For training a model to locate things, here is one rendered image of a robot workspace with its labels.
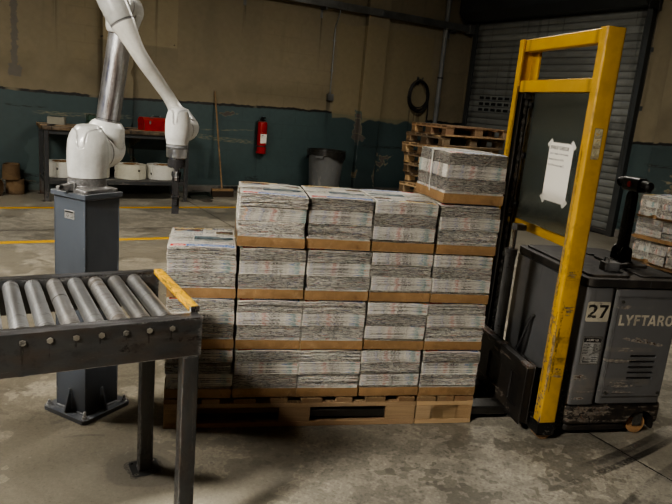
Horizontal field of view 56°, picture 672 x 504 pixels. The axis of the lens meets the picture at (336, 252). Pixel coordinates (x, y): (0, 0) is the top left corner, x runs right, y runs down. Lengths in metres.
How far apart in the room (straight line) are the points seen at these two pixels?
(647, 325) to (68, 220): 2.64
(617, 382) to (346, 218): 1.54
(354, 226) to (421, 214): 0.30
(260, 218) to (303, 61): 7.60
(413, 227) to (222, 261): 0.84
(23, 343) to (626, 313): 2.51
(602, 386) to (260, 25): 7.75
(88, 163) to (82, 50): 6.42
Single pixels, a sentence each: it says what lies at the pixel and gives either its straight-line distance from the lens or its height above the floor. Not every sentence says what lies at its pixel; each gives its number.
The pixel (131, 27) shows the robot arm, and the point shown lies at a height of 1.67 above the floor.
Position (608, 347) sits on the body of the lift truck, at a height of 0.45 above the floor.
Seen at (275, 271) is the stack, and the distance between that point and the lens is 2.73.
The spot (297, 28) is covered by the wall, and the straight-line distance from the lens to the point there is 10.13.
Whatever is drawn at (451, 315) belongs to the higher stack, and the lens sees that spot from 2.99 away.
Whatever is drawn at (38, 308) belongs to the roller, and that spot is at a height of 0.80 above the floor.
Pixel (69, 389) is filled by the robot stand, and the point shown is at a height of 0.12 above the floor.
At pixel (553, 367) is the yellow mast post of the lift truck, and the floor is 0.37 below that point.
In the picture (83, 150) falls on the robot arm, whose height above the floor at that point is 1.17.
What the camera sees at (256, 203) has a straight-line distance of 2.64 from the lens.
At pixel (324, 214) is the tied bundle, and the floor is 0.99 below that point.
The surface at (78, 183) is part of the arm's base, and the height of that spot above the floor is 1.04.
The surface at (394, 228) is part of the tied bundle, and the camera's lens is 2.78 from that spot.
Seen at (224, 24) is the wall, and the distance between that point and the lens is 9.67.
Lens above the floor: 1.45
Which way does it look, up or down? 13 degrees down
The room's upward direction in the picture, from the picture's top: 5 degrees clockwise
